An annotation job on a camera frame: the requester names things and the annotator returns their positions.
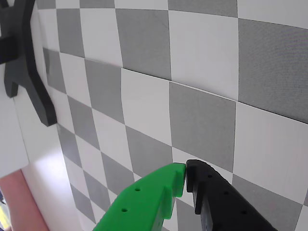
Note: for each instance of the grey white checkerboard mat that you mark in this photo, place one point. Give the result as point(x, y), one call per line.
point(144, 96)

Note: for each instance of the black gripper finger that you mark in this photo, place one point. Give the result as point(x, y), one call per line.
point(221, 204)

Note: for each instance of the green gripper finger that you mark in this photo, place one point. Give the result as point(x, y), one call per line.
point(144, 204)

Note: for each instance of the pink object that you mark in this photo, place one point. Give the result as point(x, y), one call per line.
point(21, 204)

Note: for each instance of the black star-shaped stand base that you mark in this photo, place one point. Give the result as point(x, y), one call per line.
point(26, 60)

